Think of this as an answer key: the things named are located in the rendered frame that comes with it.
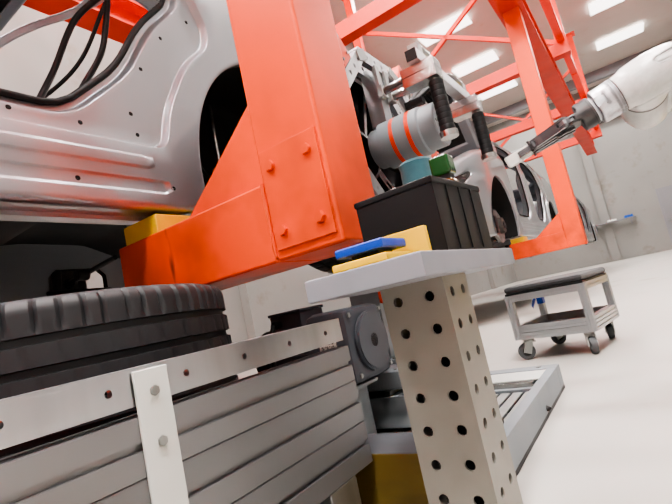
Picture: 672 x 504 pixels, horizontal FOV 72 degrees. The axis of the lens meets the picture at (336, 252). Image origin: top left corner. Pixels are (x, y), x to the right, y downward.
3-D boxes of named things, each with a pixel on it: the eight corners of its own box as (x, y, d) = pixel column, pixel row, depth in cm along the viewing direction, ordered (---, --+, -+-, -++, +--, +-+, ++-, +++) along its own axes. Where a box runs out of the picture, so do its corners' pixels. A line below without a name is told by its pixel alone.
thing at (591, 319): (602, 355, 188) (579, 273, 192) (517, 362, 212) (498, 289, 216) (626, 335, 219) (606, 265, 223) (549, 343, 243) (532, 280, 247)
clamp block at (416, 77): (411, 95, 119) (406, 76, 119) (444, 79, 114) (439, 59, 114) (403, 89, 114) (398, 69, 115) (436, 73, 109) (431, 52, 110)
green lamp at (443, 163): (439, 180, 95) (434, 162, 96) (457, 173, 93) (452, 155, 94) (431, 178, 92) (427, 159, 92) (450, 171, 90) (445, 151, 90)
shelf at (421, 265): (432, 281, 96) (429, 267, 96) (515, 262, 87) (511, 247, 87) (307, 304, 60) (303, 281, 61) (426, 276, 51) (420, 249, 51)
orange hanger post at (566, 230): (516, 259, 481) (458, 44, 511) (588, 243, 444) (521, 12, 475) (513, 260, 468) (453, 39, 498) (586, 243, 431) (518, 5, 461)
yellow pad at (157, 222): (171, 246, 131) (168, 229, 132) (203, 233, 124) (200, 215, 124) (125, 247, 120) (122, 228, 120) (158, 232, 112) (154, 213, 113)
